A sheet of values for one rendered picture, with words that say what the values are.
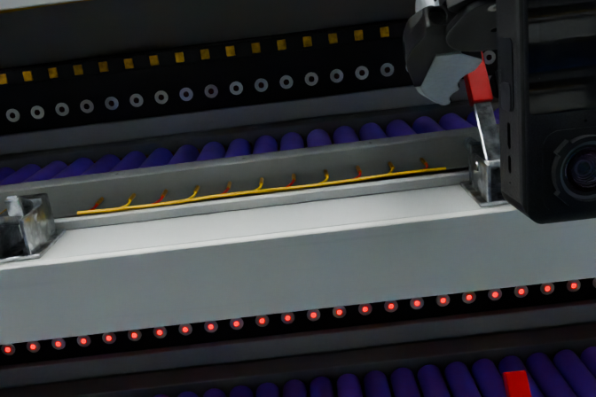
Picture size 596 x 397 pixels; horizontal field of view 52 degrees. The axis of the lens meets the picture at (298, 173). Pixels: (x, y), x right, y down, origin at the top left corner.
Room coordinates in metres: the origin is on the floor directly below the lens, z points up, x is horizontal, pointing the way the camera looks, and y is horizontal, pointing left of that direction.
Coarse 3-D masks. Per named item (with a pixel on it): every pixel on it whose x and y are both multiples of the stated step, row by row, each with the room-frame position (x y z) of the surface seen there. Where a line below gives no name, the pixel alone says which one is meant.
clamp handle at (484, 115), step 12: (480, 72) 0.35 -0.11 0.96; (468, 84) 0.34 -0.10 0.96; (480, 84) 0.34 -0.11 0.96; (468, 96) 0.35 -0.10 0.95; (480, 96) 0.34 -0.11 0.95; (492, 96) 0.34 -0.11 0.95; (480, 108) 0.34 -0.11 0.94; (492, 108) 0.34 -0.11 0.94; (480, 120) 0.34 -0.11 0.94; (492, 120) 0.34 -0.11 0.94; (480, 132) 0.34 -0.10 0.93; (492, 132) 0.34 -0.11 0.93; (492, 144) 0.34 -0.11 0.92; (492, 156) 0.33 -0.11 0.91
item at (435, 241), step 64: (64, 128) 0.49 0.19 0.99; (128, 128) 0.49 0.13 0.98; (192, 128) 0.49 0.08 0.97; (448, 192) 0.35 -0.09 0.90; (64, 256) 0.33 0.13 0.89; (128, 256) 0.32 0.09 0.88; (192, 256) 0.32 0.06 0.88; (256, 256) 0.32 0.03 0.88; (320, 256) 0.32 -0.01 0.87; (384, 256) 0.33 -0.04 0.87; (448, 256) 0.33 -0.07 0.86; (512, 256) 0.33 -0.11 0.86; (576, 256) 0.33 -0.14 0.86; (0, 320) 0.33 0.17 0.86; (64, 320) 0.33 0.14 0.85; (128, 320) 0.34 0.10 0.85; (192, 320) 0.34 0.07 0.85
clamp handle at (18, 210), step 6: (6, 198) 0.33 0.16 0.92; (12, 198) 0.33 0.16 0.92; (18, 198) 0.33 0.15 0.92; (6, 204) 0.33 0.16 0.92; (12, 204) 0.33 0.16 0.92; (18, 204) 0.33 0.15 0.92; (12, 210) 0.33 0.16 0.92; (18, 210) 0.33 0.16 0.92; (24, 210) 0.34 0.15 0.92; (0, 216) 0.31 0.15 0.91; (6, 216) 0.32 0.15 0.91; (12, 216) 0.32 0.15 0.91; (18, 216) 0.33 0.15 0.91; (0, 222) 0.31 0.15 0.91; (6, 222) 0.32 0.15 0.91; (12, 222) 0.32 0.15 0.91; (18, 222) 0.33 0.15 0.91
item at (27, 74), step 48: (192, 48) 0.48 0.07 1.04; (240, 48) 0.48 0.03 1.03; (288, 48) 0.48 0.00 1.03; (336, 48) 0.48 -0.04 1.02; (384, 48) 0.48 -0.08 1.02; (0, 96) 0.49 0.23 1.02; (48, 96) 0.49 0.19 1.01; (96, 96) 0.49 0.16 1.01; (144, 96) 0.49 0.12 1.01; (192, 96) 0.49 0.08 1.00; (240, 96) 0.49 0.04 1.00; (288, 96) 0.49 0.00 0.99
